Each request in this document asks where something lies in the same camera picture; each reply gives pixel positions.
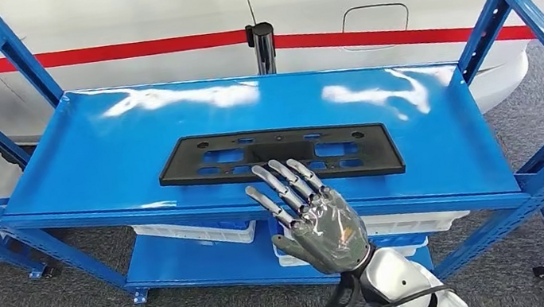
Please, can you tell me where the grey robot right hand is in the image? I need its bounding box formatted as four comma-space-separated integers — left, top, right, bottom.
242, 148, 378, 287

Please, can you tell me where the black plastic panel part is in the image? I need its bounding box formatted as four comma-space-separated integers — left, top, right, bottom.
153, 106, 408, 208

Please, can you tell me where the chrome stanchion black top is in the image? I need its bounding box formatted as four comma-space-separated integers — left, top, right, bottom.
243, 20, 281, 78

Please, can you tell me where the red barrier belt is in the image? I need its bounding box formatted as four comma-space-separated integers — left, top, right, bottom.
0, 20, 249, 79
274, 0, 544, 82

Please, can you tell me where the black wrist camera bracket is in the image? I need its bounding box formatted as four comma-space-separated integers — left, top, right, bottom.
294, 270, 367, 307

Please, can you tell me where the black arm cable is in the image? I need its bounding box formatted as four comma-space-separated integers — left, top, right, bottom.
345, 282, 460, 307

